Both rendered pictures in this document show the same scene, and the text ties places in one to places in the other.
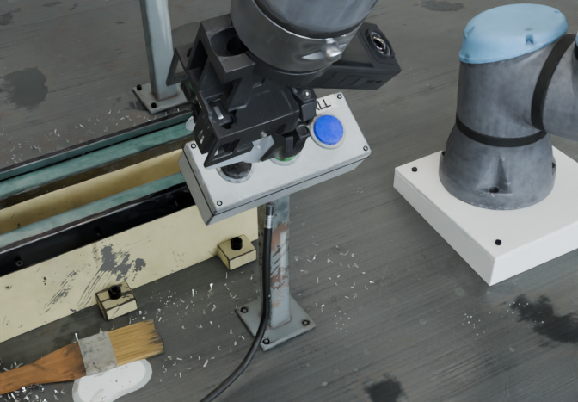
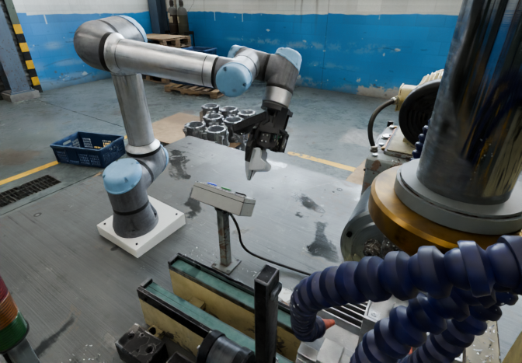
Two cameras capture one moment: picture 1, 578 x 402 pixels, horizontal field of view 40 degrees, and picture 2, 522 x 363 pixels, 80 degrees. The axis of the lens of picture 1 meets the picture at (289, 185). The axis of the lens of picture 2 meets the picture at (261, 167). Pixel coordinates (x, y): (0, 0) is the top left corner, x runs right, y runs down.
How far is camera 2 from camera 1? 111 cm
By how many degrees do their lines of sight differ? 92
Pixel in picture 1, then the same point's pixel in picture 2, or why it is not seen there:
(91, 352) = not seen: hidden behind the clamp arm
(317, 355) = (234, 249)
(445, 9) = not seen: outside the picture
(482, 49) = (137, 176)
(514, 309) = (193, 217)
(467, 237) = (173, 222)
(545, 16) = (121, 162)
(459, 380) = not seen: hidden behind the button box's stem
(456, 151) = (143, 218)
